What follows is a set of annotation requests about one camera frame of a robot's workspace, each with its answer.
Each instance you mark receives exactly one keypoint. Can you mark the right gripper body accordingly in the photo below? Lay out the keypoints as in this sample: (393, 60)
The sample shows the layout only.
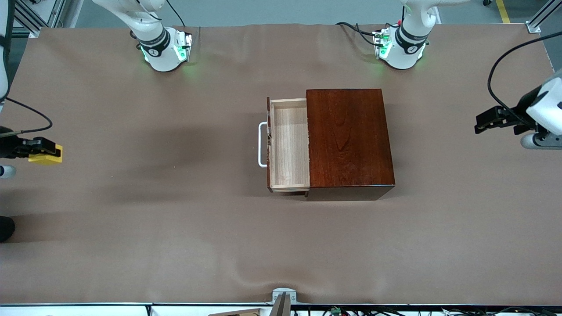
(9, 147)

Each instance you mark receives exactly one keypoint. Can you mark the yellow block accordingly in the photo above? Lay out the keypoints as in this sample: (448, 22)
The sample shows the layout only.
(46, 160)

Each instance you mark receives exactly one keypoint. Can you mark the wooden drawer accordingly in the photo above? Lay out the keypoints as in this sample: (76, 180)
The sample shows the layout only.
(287, 145)

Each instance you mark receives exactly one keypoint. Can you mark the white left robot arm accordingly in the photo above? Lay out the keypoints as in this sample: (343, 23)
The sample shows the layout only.
(410, 46)

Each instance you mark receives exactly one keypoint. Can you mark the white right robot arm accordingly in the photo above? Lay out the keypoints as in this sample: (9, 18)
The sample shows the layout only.
(153, 48)

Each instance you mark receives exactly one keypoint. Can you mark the black round object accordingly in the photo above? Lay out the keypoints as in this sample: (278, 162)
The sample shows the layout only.
(5, 229)

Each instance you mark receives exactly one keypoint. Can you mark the dark brown wooden cabinet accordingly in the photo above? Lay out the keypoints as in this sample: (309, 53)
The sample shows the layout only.
(351, 140)

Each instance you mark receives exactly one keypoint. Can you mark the brown table mat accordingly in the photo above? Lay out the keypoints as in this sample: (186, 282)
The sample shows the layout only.
(175, 241)

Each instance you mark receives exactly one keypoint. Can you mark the brown cardboard piece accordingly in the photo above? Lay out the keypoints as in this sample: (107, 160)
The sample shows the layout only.
(239, 313)

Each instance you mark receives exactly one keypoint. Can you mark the aluminium frame profile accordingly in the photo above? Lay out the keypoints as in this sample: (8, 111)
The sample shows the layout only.
(538, 24)
(39, 15)

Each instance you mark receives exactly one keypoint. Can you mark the grey metal bracket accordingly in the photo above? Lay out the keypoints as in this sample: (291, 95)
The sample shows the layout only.
(284, 293)

